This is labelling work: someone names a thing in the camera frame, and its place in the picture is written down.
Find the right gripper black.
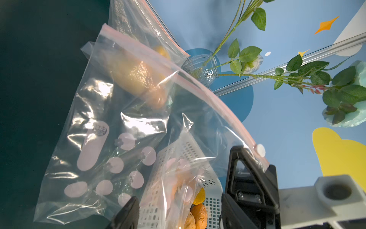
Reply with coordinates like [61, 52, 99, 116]
[225, 146, 281, 229]

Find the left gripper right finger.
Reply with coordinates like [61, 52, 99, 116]
[221, 193, 257, 229]

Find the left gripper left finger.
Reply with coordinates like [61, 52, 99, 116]
[106, 196, 140, 229]

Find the spare clear zipper bag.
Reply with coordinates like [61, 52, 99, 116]
[33, 25, 269, 225]

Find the large orange potato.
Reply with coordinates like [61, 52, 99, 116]
[108, 55, 155, 96]

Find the clear zipper bag pink zipper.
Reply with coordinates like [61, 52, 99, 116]
[108, 1, 190, 96]

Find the yellow green potato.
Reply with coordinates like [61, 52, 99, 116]
[154, 46, 171, 60]

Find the wrinkled orange potato bottom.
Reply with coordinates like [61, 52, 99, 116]
[184, 203, 208, 229]

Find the white perforated plastic basket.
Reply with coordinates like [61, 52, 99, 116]
[138, 131, 223, 229]

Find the orange artificial flower stem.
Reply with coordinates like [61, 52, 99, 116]
[203, 0, 272, 75]

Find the ribbed glass vase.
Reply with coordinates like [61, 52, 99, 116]
[182, 53, 219, 87]

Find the mint artificial rose stem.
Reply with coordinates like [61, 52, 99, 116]
[231, 54, 366, 127]

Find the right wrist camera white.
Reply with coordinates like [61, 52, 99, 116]
[279, 175, 366, 229]

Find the right aluminium frame post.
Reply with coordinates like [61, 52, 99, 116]
[213, 31, 366, 97]

